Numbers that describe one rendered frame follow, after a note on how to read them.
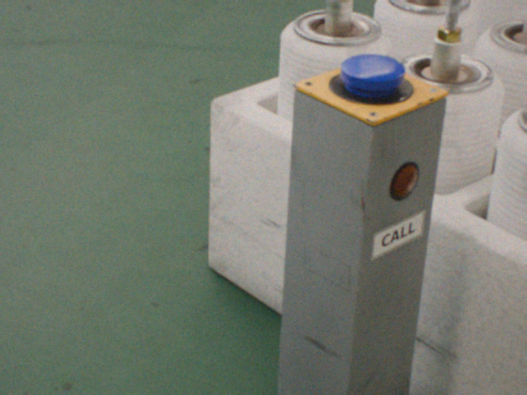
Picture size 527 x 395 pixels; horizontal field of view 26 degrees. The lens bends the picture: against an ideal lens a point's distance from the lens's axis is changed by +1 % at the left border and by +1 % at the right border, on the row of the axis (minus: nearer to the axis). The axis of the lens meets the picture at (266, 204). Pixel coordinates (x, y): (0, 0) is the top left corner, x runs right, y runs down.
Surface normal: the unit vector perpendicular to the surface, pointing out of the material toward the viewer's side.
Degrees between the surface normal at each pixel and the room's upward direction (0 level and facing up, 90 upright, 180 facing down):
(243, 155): 90
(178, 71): 0
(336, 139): 90
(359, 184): 90
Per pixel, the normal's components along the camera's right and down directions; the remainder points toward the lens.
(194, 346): 0.04, -0.86
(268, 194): -0.74, 0.32
